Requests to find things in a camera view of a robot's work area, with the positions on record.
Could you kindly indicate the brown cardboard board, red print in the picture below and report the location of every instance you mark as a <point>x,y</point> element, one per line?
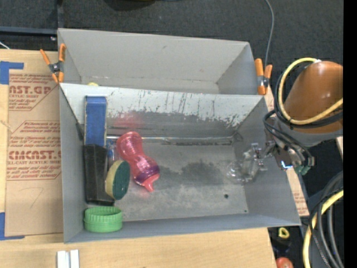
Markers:
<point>33,149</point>

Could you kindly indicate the yellow and green round sponge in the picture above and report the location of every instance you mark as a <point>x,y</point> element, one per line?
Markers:
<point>120,181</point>

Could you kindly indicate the blue flat block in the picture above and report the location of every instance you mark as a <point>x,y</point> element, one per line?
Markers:
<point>95,119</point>

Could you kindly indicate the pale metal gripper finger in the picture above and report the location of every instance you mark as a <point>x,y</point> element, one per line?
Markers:
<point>256,150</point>
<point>258,167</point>

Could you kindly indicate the grey metal bin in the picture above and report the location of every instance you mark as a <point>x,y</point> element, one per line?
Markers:
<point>195,183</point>

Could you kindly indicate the clear glass cup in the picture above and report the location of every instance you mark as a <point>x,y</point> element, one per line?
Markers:
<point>235,173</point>

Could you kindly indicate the small yellow thing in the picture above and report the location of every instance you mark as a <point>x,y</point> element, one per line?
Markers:
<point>92,84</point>

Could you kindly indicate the pink plastic bottle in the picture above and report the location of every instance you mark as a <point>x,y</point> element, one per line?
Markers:
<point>134,152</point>

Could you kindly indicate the black flat block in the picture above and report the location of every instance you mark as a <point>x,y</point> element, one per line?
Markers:
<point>94,174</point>

